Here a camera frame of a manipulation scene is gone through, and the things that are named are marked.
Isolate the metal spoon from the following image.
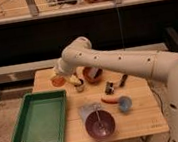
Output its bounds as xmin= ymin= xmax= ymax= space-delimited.
xmin=94 ymin=105 xmax=103 ymax=129

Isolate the green plastic tray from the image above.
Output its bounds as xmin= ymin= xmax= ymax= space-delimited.
xmin=11 ymin=90 xmax=67 ymax=142

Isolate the purple bowl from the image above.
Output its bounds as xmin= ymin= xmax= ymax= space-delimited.
xmin=85 ymin=110 xmax=116 ymax=141

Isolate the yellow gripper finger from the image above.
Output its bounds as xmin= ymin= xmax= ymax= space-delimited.
xmin=68 ymin=75 xmax=81 ymax=86
xmin=71 ymin=72 xmax=81 ymax=81

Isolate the black handled brush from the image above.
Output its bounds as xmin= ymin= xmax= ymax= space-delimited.
xmin=105 ymin=74 xmax=128 ymax=95

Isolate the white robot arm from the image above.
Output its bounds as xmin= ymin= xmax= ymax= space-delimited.
xmin=55 ymin=36 xmax=178 ymax=142

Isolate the wooden table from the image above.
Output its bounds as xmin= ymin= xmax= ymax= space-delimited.
xmin=29 ymin=51 xmax=171 ymax=142

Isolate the red bowl with white item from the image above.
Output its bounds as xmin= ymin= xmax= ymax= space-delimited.
xmin=82 ymin=67 xmax=103 ymax=84

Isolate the blue cup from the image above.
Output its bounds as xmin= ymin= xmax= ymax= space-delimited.
xmin=118 ymin=96 xmax=132 ymax=113

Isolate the orange carrot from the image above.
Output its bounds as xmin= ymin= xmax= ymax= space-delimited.
xmin=101 ymin=98 xmax=118 ymax=104

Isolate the grey cloth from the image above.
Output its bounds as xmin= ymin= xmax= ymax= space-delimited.
xmin=78 ymin=103 xmax=102 ymax=122

